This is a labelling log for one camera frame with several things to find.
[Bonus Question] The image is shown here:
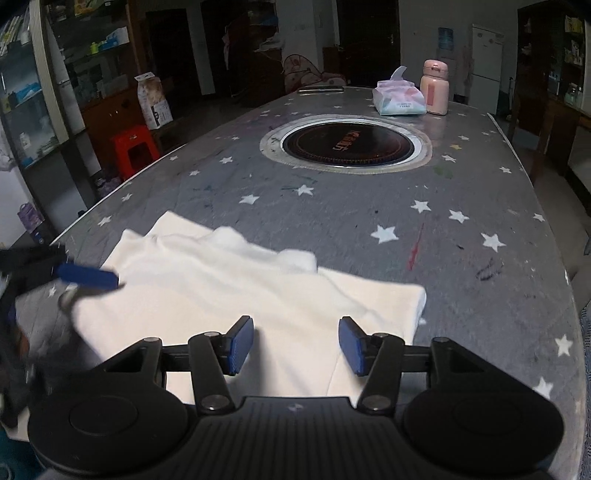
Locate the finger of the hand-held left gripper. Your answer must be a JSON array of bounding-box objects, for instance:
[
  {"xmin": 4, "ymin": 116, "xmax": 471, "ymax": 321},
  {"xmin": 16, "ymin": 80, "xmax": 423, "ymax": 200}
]
[{"xmin": 53, "ymin": 263, "xmax": 120, "ymax": 292}]

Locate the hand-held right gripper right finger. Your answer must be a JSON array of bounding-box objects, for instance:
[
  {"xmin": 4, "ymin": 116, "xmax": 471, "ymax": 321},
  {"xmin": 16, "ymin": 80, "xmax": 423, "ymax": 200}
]
[{"xmin": 338, "ymin": 316, "xmax": 502, "ymax": 415}]

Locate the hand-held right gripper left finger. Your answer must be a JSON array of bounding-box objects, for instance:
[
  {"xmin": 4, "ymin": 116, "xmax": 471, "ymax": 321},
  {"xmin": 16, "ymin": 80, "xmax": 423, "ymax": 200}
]
[{"xmin": 92, "ymin": 315, "xmax": 256, "ymax": 415}]

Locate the cream white sweatshirt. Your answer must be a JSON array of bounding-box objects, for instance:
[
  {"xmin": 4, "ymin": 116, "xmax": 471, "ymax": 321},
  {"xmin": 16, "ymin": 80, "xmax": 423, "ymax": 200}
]
[{"xmin": 2, "ymin": 211, "xmax": 427, "ymax": 441}]

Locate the purple patterned bag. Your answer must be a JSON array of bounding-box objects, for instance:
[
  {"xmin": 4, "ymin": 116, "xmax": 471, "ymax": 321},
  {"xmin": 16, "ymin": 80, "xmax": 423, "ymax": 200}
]
[{"xmin": 93, "ymin": 176, "xmax": 123, "ymax": 200}]

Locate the red plastic stool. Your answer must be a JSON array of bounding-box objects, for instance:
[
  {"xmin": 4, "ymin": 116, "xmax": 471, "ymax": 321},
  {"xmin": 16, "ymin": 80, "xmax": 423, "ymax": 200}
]
[{"xmin": 109, "ymin": 124, "xmax": 160, "ymax": 181}]

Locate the white-framed glass display cooler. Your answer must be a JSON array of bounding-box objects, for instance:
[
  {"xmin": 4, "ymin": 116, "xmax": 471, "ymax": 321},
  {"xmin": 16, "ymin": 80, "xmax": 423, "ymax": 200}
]
[{"xmin": 0, "ymin": 0, "xmax": 89, "ymax": 223}]

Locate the white printed paper bag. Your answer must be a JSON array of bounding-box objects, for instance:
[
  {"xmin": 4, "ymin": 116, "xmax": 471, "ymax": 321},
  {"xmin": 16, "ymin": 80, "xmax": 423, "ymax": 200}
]
[{"xmin": 134, "ymin": 71, "xmax": 174, "ymax": 131}]

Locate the person's teal clothing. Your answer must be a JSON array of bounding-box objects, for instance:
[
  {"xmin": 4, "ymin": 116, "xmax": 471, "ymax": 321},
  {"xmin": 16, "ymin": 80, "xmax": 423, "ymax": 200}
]
[{"xmin": 0, "ymin": 429, "xmax": 34, "ymax": 480}]

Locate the round black induction cooktop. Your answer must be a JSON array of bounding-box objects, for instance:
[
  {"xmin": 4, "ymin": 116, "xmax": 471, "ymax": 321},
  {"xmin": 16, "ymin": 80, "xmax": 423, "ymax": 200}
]
[{"xmin": 259, "ymin": 114, "xmax": 433, "ymax": 174}]

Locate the wooden shelf cabinet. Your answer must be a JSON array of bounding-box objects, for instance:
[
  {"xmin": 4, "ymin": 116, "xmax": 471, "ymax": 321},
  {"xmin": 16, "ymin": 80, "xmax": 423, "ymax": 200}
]
[{"xmin": 46, "ymin": 0, "xmax": 149, "ymax": 140}]

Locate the pink soft tissue pack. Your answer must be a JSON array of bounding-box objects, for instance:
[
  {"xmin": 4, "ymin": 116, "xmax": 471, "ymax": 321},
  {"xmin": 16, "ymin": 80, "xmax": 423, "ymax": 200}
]
[{"xmin": 372, "ymin": 65, "xmax": 427, "ymax": 116}]

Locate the pink thermos bottle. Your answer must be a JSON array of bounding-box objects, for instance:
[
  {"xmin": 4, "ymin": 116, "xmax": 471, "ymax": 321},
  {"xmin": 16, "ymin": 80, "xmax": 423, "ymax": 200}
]
[{"xmin": 419, "ymin": 59, "xmax": 450, "ymax": 116}]

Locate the dark wooden bookcase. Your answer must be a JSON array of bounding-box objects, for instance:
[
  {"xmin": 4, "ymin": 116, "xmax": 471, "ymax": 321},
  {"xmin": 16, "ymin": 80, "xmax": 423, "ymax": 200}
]
[{"xmin": 224, "ymin": 0, "xmax": 285, "ymax": 110}]

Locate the wooden side table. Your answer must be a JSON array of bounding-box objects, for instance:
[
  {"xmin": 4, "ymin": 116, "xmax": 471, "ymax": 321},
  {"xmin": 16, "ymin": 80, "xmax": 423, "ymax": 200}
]
[{"xmin": 505, "ymin": 99, "xmax": 585, "ymax": 182}]

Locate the dark wooden door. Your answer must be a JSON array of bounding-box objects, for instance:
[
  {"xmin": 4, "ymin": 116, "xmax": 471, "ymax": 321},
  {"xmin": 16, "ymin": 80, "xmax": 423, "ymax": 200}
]
[{"xmin": 336, "ymin": 0, "xmax": 400, "ymax": 89}]

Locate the white refrigerator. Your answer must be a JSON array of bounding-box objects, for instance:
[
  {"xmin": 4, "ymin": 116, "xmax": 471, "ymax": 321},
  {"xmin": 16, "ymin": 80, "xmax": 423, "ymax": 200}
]
[{"xmin": 468, "ymin": 23, "xmax": 505, "ymax": 116}]

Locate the dark wooden display cabinet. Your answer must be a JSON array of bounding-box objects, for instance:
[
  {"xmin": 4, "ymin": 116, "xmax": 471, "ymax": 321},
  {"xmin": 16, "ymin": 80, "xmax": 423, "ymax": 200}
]
[{"xmin": 512, "ymin": 2, "xmax": 591, "ymax": 139}]

